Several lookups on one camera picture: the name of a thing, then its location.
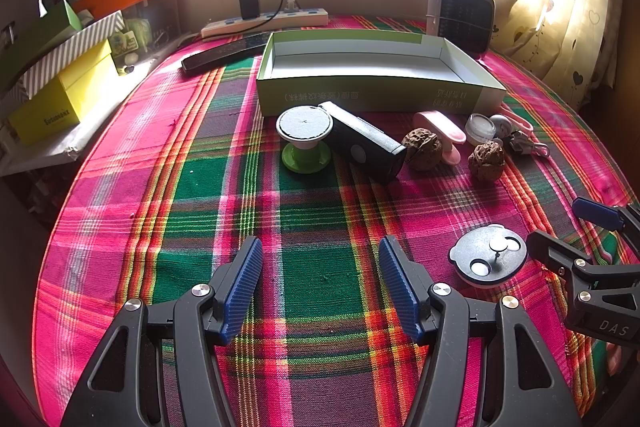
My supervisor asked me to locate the brown walnut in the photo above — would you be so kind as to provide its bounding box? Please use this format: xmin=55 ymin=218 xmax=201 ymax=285
xmin=468 ymin=141 xmax=506 ymax=182
xmin=401 ymin=128 xmax=442 ymax=171

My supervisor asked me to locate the black smartphone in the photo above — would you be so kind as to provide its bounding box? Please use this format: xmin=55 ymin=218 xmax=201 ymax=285
xmin=181 ymin=32 xmax=271 ymax=76

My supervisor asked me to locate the white plug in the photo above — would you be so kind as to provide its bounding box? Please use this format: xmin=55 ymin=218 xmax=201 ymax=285
xmin=284 ymin=0 xmax=300 ymax=13

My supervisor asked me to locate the white green thread spool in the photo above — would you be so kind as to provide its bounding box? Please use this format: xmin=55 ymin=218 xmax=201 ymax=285
xmin=276 ymin=105 xmax=333 ymax=174

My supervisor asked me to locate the black rectangular case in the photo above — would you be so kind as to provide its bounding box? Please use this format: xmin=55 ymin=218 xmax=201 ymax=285
xmin=319 ymin=101 xmax=407 ymax=183

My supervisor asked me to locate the green box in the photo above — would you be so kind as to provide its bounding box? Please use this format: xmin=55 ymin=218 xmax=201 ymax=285
xmin=0 ymin=0 xmax=82 ymax=92

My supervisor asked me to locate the green white cardboard tray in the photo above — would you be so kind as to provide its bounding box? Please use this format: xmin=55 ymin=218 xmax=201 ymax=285
xmin=256 ymin=29 xmax=506 ymax=116

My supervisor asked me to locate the striped grey white box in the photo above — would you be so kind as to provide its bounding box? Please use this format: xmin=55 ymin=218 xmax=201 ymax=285
xmin=1 ymin=10 xmax=125 ymax=105

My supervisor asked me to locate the white egg-shaped keychain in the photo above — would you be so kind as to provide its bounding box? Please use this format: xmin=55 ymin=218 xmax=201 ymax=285
xmin=490 ymin=114 xmax=513 ymax=140

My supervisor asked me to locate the black charger adapter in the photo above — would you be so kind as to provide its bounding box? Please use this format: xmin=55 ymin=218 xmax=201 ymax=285
xmin=239 ymin=0 xmax=260 ymax=20

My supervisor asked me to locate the grey black desk heater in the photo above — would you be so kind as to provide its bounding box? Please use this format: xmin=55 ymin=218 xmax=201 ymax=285
xmin=426 ymin=0 xmax=495 ymax=58

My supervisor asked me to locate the small white round jar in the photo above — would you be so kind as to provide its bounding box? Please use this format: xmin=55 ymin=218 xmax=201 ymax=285
xmin=465 ymin=113 xmax=496 ymax=146

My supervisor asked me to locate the yellow box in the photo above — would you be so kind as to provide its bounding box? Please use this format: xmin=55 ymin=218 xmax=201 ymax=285
xmin=9 ymin=39 xmax=119 ymax=145

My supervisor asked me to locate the white power strip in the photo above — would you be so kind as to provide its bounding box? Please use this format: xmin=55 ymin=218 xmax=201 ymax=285
xmin=200 ymin=9 xmax=329 ymax=39

